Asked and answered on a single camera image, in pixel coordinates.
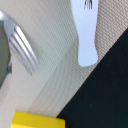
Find white fish toy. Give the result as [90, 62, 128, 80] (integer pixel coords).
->
[70, 0, 99, 67]

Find yellow butter box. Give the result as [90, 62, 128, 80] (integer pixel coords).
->
[11, 112, 65, 128]

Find fork with wooden handle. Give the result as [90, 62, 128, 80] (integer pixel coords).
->
[0, 10, 39, 74]

